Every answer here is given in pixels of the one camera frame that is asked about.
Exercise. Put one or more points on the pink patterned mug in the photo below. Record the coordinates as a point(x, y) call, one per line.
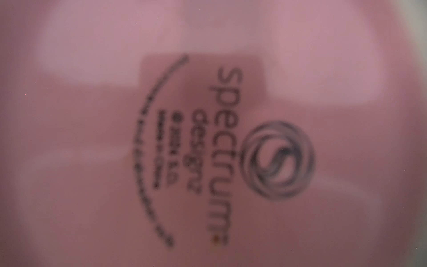
point(210, 134)

